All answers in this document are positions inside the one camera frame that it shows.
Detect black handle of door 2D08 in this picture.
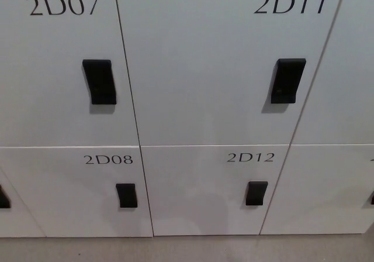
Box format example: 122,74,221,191
115,182,138,209

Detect black handle of door 2D12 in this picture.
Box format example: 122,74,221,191
245,181,269,206

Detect white locker door 2D07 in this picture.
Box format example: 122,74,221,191
0,0,141,149

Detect white locker door 2D08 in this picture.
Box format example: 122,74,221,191
0,146,154,239

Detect white locker door 2D11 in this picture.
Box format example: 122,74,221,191
113,0,349,147

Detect white locker door 2D12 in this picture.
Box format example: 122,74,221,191
141,144,290,237

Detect tall unlabelled white locker door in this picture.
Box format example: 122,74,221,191
290,0,374,146

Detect short white locker door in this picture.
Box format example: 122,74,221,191
259,144,374,236
0,166,45,239

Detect black handle of door 2D07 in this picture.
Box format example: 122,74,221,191
82,58,117,105

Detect black lock on 2D11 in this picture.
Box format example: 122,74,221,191
270,58,307,104

